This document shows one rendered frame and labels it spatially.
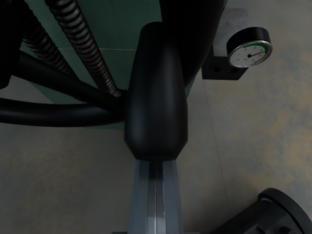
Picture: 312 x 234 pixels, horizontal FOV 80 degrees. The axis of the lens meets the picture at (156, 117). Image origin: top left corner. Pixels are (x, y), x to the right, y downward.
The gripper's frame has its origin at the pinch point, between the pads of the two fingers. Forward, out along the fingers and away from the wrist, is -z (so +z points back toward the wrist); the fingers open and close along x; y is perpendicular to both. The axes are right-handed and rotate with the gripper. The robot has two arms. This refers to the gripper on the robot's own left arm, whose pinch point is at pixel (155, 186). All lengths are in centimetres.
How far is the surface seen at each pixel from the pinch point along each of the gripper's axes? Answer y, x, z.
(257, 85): -45, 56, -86
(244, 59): -4.1, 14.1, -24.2
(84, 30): 2.8, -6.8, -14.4
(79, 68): -11.2, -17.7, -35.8
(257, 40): -0.6, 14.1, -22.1
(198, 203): -74, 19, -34
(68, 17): 4.2, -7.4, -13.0
